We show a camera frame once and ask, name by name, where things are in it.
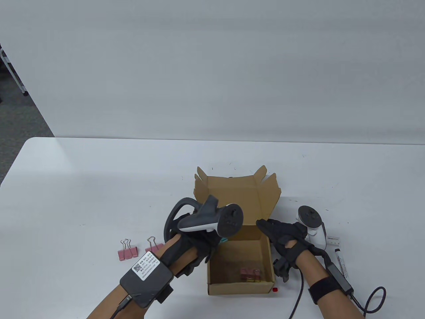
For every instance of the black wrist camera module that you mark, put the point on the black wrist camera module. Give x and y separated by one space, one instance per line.
185 270
282 267

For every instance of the pink metal binder clip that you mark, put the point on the pink metal binder clip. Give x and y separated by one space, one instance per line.
154 248
127 254

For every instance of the brown cardboard mailer box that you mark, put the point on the brown cardboard mailer box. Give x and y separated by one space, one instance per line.
232 199

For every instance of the clear plastic ruler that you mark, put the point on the clear plastic ruler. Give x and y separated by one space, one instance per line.
334 241

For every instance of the person's left hand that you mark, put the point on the person's left hand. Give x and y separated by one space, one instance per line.
196 247

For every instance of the person's right forearm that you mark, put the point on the person's right forearm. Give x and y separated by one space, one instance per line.
335 305

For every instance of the white grey handheld controller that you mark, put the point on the white grey handheld controller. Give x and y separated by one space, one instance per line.
206 221
313 231

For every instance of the person's right hand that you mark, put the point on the person's right hand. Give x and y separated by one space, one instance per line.
285 239

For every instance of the white marker black cap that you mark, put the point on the white marker black cap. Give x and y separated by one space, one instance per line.
342 264

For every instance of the person's left forearm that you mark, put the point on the person's left forearm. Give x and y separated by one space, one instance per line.
109 302

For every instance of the white metal rack frame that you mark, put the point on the white metal rack frame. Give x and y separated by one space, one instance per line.
12 70

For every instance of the pile of coloured binder clips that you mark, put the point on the pile of coloured binder clips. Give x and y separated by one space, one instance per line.
250 274

